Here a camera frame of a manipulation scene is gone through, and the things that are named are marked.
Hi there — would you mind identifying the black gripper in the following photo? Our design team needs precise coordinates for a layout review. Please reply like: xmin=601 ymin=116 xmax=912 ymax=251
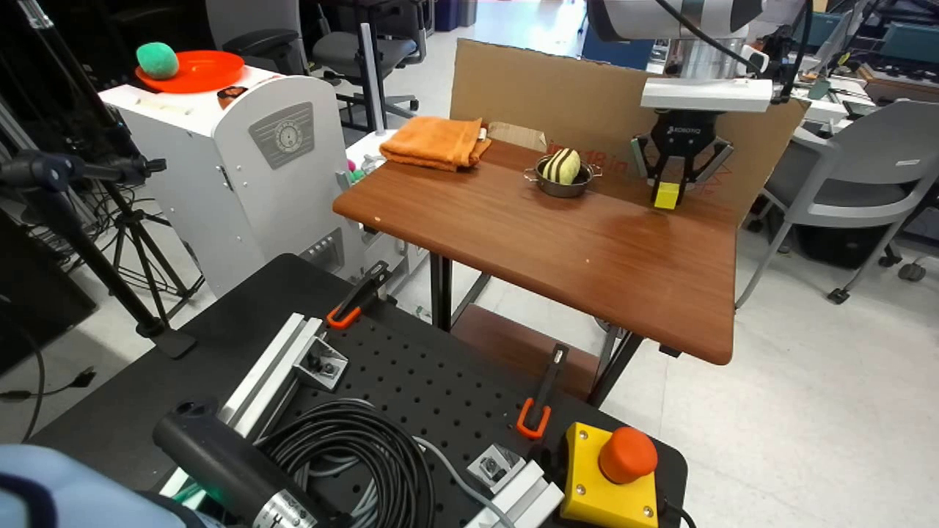
xmin=628 ymin=108 xmax=736 ymax=211

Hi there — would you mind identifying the yellow cube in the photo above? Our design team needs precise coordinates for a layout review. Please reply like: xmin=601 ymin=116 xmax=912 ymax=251
xmin=652 ymin=180 xmax=685 ymax=214

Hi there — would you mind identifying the striped yellow plush ball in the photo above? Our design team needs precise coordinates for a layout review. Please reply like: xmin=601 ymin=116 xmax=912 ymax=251
xmin=539 ymin=145 xmax=588 ymax=189

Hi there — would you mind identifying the dark metal bowl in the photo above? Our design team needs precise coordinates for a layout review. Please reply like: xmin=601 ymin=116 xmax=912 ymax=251
xmin=531 ymin=160 xmax=600 ymax=202

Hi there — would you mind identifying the wooden table with black legs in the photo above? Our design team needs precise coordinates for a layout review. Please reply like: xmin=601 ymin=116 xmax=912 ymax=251
xmin=333 ymin=136 xmax=739 ymax=412

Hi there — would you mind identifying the blue bin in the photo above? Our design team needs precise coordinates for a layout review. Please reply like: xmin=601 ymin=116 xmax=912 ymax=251
xmin=581 ymin=22 xmax=648 ymax=75

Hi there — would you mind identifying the large cardboard sheet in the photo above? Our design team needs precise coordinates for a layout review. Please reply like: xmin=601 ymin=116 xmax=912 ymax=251
xmin=446 ymin=35 xmax=814 ymax=227

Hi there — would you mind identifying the grey plastic chair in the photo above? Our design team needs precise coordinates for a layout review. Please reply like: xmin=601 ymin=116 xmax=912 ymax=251
xmin=733 ymin=98 xmax=939 ymax=311

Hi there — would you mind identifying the folded orange cloth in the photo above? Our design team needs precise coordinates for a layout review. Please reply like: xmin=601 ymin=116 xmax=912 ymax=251
xmin=380 ymin=116 xmax=494 ymax=177

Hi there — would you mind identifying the yellow emergency stop box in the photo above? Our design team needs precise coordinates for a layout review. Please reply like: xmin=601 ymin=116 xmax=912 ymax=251
xmin=557 ymin=421 xmax=664 ymax=528

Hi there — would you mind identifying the black office chair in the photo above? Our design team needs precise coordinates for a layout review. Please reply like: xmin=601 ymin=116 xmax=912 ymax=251
xmin=221 ymin=0 xmax=431 ymax=136

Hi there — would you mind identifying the black perforated base board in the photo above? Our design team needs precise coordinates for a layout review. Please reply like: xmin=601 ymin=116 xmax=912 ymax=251
xmin=26 ymin=252 xmax=689 ymax=528

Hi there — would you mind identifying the white machine cabinet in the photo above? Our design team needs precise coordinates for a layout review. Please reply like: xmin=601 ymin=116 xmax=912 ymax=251
xmin=96 ymin=63 xmax=410 ymax=301

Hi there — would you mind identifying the orange plastic plate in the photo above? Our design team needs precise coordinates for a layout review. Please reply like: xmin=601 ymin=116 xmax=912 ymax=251
xmin=132 ymin=48 xmax=249 ymax=98

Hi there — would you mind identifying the green foam ball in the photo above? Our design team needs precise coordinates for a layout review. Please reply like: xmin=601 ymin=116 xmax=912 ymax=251
xmin=132 ymin=38 xmax=181 ymax=84

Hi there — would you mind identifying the black cylinder with silver end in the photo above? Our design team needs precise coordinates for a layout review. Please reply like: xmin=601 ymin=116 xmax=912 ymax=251
xmin=152 ymin=408 xmax=321 ymax=528

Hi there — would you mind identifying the black case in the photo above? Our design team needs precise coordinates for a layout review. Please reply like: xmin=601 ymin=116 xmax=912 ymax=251
xmin=0 ymin=210 xmax=101 ymax=377

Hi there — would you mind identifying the grey wrist camera bar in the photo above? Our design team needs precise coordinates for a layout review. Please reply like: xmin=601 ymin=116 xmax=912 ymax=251
xmin=636 ymin=76 xmax=779 ymax=116

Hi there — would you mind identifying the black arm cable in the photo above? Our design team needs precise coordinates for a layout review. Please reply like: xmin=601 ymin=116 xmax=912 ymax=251
xmin=652 ymin=0 xmax=774 ymax=79

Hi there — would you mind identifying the black clamp with orange handle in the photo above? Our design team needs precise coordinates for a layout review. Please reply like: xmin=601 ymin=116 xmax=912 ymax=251
xmin=324 ymin=260 xmax=393 ymax=334
xmin=515 ymin=343 xmax=570 ymax=443

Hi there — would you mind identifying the metal corner bracket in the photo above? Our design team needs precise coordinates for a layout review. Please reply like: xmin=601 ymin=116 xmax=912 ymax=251
xmin=465 ymin=443 xmax=529 ymax=497
xmin=296 ymin=342 xmax=352 ymax=394

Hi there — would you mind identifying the short aluminium extrusion rail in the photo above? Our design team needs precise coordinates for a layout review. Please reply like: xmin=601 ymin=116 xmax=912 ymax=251
xmin=465 ymin=458 xmax=570 ymax=528

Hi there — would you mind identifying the coiled black cable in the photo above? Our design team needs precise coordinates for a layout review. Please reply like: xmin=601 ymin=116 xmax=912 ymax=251
xmin=256 ymin=396 xmax=438 ymax=528

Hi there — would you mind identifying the long aluminium extrusion rail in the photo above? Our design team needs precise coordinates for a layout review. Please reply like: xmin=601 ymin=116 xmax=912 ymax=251
xmin=155 ymin=311 xmax=328 ymax=503

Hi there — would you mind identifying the black camera tripod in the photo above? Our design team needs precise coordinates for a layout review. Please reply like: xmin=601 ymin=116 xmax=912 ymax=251
xmin=0 ymin=0 xmax=209 ymax=342

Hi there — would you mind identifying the black floor cable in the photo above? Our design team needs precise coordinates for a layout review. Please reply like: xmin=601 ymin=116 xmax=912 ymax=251
xmin=0 ymin=331 xmax=101 ymax=443

